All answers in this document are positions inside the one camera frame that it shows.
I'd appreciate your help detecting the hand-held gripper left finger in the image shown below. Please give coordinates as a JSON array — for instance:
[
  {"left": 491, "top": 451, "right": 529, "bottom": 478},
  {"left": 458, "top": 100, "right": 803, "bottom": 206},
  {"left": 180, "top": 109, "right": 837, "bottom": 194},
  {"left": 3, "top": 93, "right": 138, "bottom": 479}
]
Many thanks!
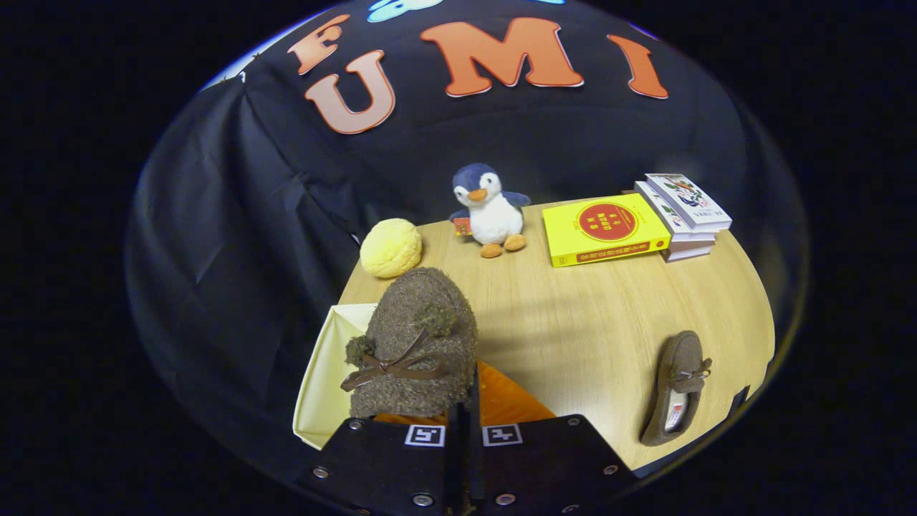
[{"left": 301, "top": 401, "right": 466, "bottom": 516}]

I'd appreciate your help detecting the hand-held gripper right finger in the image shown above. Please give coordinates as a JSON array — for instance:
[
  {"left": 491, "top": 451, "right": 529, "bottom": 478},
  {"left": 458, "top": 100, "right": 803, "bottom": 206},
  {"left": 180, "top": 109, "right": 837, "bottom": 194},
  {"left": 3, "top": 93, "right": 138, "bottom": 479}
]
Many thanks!
[{"left": 467, "top": 360, "right": 638, "bottom": 516}]

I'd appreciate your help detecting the cream fabric storage box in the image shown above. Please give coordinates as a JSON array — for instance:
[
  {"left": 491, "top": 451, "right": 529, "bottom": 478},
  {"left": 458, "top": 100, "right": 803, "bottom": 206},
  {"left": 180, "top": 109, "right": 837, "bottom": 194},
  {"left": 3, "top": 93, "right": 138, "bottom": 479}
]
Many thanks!
[{"left": 292, "top": 303, "right": 380, "bottom": 451}]

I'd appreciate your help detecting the brown fuzzy shoe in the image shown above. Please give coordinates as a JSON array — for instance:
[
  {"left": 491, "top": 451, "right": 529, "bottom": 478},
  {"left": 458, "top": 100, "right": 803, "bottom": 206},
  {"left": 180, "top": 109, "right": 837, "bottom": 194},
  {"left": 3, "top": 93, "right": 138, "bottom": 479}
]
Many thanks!
[
  {"left": 340, "top": 267, "right": 479, "bottom": 421},
  {"left": 639, "top": 330, "right": 713, "bottom": 447}
]

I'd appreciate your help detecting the round yellow bread toy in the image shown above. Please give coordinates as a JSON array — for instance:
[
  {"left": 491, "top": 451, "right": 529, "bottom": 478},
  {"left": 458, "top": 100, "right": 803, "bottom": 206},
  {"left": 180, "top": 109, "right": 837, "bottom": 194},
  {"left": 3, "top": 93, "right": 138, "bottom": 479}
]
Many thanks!
[{"left": 359, "top": 218, "right": 423, "bottom": 280}]

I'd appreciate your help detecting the yellow book with red circle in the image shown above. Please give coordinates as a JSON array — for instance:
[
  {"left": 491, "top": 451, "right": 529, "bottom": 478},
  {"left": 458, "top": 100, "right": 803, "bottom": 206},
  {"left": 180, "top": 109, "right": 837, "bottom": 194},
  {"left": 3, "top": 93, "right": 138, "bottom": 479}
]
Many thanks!
[{"left": 542, "top": 193, "right": 672, "bottom": 269}]

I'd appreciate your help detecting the blue white penguin plush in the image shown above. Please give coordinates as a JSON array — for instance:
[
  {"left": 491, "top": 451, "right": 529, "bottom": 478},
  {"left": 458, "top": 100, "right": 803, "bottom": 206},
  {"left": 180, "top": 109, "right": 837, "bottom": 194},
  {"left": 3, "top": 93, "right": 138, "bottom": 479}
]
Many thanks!
[{"left": 449, "top": 163, "right": 532, "bottom": 259}]

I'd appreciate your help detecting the white paperback book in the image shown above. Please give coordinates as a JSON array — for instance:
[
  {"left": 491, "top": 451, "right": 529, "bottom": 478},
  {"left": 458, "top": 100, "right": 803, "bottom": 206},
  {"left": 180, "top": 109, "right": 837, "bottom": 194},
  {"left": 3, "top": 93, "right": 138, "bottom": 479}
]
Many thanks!
[
  {"left": 634, "top": 181, "right": 719, "bottom": 245},
  {"left": 661, "top": 240, "right": 717, "bottom": 264}
]

